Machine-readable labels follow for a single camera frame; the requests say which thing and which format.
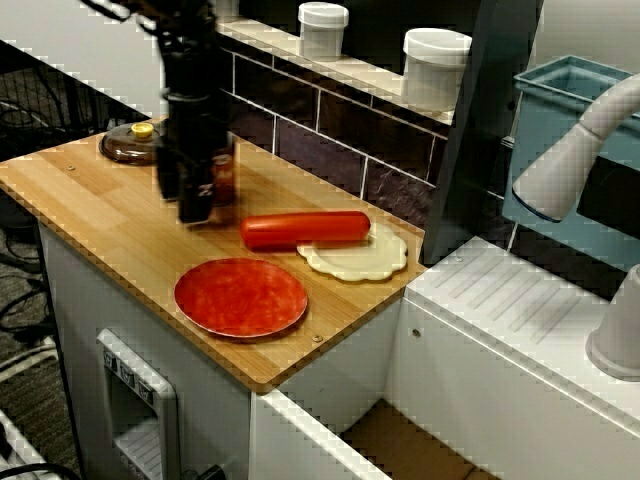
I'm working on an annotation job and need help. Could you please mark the brown beans can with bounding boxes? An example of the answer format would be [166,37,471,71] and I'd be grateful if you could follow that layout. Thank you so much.
[209,130,239,207]

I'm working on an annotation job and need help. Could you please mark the large white lidded jar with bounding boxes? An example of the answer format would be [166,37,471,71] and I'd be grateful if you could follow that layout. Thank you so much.
[402,27,473,112]

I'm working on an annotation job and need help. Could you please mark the white toy sink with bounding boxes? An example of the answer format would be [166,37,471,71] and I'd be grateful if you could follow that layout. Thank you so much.
[249,234,640,480]

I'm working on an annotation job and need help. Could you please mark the dark grey shelf post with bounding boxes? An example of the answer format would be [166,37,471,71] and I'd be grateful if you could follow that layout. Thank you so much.
[422,0,546,266]

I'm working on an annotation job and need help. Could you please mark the cream scalloped plate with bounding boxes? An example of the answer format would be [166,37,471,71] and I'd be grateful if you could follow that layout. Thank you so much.
[296,222,409,282]

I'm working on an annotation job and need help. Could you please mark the white cable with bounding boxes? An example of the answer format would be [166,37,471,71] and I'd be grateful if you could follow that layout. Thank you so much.
[0,334,56,381]

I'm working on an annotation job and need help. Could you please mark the small white lidded jar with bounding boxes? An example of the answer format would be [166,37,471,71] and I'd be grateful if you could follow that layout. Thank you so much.
[298,2,350,62]

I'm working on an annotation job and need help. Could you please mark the red round plate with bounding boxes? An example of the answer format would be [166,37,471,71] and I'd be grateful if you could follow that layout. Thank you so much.
[173,257,309,339]

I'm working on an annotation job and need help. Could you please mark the white toy oven panel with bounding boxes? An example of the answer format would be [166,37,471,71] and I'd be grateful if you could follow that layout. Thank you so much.
[95,327,180,480]

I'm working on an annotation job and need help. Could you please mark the brown glass lid yellow knob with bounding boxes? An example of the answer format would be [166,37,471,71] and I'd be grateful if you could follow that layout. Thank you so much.
[98,121,169,165]

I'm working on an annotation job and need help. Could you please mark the black wire mesh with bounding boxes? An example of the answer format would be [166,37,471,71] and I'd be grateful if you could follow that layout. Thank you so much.
[0,64,116,166]

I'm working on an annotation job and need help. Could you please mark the cream shelf ledge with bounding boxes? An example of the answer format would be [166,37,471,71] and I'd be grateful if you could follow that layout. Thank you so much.
[189,9,456,126]

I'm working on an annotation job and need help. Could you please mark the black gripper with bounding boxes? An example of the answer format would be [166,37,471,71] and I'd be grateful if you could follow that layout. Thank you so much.
[156,94,236,225]

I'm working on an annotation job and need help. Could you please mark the white toy kitchen cabinet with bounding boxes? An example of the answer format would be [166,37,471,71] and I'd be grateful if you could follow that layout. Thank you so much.
[37,219,401,480]

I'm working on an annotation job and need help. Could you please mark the red toy sausage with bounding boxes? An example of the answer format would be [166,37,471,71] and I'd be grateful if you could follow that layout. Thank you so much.
[239,210,372,251]

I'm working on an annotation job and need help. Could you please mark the grey toy faucet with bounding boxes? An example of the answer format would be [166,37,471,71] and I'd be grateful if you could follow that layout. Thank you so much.
[512,72,640,384]

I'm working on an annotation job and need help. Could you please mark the black cable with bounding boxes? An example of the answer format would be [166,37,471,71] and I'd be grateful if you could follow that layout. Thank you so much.
[0,219,54,351]

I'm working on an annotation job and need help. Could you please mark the teal plastic bin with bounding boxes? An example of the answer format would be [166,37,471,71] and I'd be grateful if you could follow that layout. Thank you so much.
[501,54,640,256]

